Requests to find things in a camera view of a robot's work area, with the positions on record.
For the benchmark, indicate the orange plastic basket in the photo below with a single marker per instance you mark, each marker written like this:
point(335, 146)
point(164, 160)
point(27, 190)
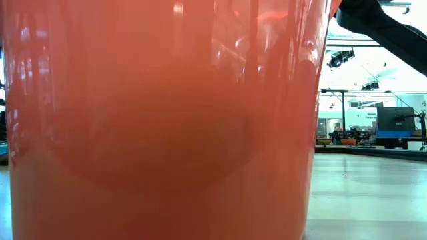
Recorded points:
point(166, 133)

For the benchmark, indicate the black pole stand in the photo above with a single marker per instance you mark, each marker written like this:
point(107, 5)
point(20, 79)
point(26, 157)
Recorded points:
point(343, 113)

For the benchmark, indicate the black monitor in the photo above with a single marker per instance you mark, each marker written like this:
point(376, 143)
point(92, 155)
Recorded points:
point(393, 118)

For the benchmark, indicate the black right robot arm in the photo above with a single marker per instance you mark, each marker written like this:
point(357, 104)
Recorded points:
point(383, 26)

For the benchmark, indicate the orange bowl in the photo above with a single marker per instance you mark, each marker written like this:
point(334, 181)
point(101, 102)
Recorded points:
point(348, 141)

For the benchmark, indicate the white sign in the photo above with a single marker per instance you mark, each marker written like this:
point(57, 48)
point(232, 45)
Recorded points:
point(362, 116)

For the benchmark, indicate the ceiling light fixture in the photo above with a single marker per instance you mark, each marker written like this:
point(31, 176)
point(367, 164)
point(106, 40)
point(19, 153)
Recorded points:
point(397, 3)

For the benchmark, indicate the black ceiling spotlight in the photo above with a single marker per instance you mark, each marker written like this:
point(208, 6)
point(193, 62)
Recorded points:
point(340, 59)
point(370, 86)

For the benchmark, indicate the cluttered robot workstation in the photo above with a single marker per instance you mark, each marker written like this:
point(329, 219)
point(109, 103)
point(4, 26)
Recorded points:
point(353, 136)

